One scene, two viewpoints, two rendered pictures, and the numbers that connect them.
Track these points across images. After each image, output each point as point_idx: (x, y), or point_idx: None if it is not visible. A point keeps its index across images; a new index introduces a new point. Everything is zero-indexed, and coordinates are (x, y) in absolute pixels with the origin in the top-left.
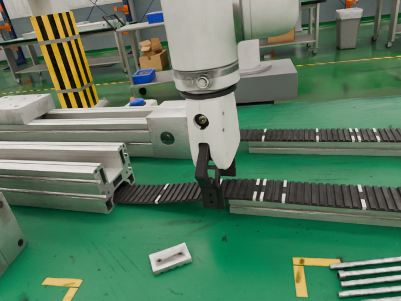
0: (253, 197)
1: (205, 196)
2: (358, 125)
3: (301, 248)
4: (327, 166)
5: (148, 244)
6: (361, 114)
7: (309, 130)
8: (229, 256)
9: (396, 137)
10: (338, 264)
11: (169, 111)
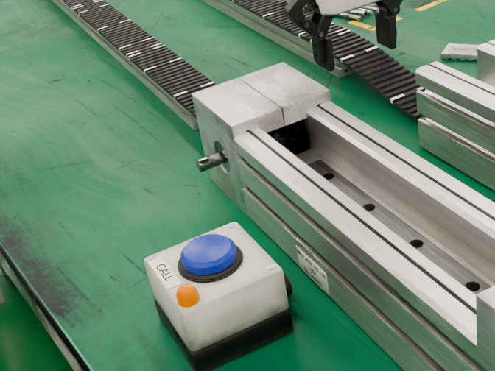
0: (349, 31)
1: (395, 24)
2: (60, 96)
3: (358, 32)
4: (208, 70)
5: (474, 71)
6: (12, 107)
7: (153, 71)
8: (414, 43)
9: (138, 34)
10: (356, 15)
11: (278, 86)
